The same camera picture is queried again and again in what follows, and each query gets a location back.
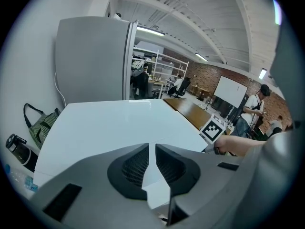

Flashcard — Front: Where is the grey partition panel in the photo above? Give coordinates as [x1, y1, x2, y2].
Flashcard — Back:
[55, 16, 139, 104]

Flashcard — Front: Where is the person's right forearm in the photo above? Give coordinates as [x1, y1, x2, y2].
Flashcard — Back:
[215, 135, 269, 157]

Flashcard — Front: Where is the black office chair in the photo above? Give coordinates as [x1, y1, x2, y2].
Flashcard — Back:
[171, 77, 192, 99]
[130, 72, 150, 100]

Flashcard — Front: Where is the green striped tote bag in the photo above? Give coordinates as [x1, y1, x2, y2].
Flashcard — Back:
[23, 103, 63, 150]

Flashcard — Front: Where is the white whiteboard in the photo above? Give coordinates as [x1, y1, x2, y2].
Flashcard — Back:
[213, 75, 249, 109]

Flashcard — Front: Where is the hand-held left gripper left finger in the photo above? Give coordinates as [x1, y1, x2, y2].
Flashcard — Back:
[107, 143, 150, 201]

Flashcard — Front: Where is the white power cable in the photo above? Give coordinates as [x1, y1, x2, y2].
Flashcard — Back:
[54, 71, 67, 107]

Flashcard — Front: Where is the clear plastic water bottle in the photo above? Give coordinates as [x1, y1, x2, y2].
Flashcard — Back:
[3, 163, 39, 193]

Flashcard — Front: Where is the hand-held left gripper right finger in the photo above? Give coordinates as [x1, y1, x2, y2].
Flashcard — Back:
[155, 143, 201, 198]

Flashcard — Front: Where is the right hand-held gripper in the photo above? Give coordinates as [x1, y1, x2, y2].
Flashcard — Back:
[199, 113, 226, 156]

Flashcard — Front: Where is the small wooden table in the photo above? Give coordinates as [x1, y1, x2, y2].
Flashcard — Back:
[190, 83, 210, 97]

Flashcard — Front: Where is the white metal shelving rack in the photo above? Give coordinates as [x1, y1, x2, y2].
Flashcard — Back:
[132, 47, 190, 97]

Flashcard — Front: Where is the large wooden table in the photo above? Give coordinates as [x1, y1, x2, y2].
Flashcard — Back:
[163, 98, 232, 136]

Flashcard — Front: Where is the black insulated bottle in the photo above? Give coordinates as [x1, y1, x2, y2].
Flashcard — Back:
[5, 134, 39, 173]

